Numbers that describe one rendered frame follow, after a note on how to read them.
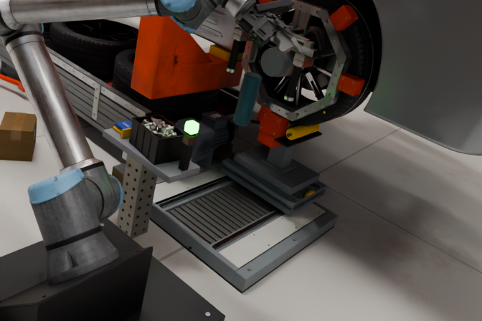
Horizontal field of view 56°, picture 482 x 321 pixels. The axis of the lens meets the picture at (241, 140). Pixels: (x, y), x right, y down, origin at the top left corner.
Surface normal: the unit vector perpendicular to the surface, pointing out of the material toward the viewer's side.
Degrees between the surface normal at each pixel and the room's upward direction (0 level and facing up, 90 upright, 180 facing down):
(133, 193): 90
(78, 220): 48
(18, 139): 90
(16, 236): 0
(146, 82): 90
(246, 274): 0
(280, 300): 0
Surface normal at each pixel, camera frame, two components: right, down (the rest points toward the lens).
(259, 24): 0.12, -0.12
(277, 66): -0.62, 0.19
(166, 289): 0.23, -0.88
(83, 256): 0.26, -0.49
